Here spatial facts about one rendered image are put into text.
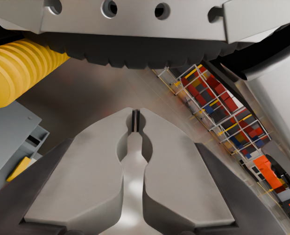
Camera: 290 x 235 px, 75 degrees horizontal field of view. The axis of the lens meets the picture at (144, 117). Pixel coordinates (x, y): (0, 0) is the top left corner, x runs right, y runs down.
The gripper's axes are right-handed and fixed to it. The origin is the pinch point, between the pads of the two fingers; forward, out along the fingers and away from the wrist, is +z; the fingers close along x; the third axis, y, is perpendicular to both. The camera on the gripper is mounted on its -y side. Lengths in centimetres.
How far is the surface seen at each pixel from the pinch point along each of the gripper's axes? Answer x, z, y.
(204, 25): 5.6, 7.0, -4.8
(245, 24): 9.0, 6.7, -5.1
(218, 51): 10.8, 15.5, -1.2
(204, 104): 178, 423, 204
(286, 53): 25.6, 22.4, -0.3
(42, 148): -40, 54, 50
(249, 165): 418, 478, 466
